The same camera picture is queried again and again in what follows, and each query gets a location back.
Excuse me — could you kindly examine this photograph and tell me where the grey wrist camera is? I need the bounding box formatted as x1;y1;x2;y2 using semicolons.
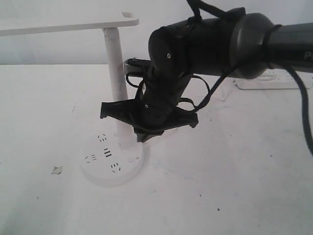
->
124;58;151;75

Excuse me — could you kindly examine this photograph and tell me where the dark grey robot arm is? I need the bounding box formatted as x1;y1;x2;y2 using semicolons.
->
100;13;313;142

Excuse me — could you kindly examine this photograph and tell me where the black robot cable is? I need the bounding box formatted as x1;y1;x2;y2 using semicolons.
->
185;0;313;157

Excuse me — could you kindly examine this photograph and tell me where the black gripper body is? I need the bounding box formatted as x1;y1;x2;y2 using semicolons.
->
100;72;198;134

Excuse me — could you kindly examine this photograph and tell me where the small paper scrap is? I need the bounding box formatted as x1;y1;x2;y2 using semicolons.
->
51;166;63;175

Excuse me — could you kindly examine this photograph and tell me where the white power strip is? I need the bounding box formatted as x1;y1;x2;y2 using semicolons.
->
234;70;299;90

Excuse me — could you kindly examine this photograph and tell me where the white desk lamp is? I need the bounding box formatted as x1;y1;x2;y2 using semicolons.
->
0;10;145;188

